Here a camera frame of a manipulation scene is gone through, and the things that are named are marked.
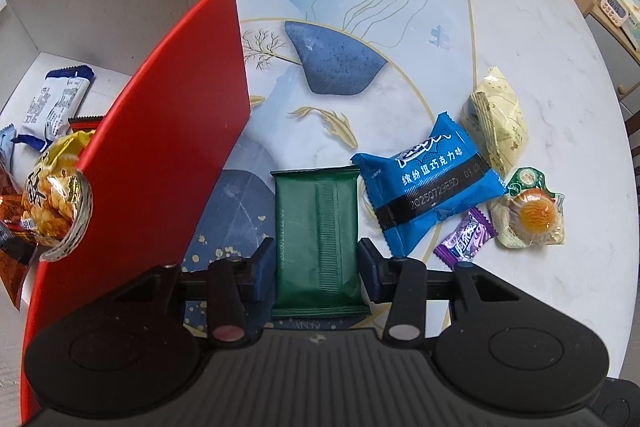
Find dark blue snack packet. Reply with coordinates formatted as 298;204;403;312
348;111;507;258

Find orange chips packet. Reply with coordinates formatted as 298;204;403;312
20;117;97;254

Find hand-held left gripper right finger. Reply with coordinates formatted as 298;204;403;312
357;238;507;351

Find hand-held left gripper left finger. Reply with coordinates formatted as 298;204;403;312
117;237;276;351

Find egg yolk pastry packet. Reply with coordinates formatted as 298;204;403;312
487;166;566;251

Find white side cabinet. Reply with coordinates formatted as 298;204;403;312
589;16;640;108

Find pale yellow snack packet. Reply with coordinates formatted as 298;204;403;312
459;66;529;180

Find red-brown snack packet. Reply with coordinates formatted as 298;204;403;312
0;167;42;310

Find white kitchen timer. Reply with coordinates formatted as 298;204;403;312
599;0;631;28

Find wooden chair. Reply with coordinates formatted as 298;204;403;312
623;106;640;208

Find white snack packet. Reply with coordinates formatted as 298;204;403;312
12;64;96;153

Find green snack packet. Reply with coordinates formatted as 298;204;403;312
268;166;366;321

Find purple wrapped candy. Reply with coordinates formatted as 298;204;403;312
433;208;499;266

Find light blue snack packet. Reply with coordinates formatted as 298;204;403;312
0;124;17;168

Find red cardboard box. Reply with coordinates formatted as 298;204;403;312
0;0;252;426

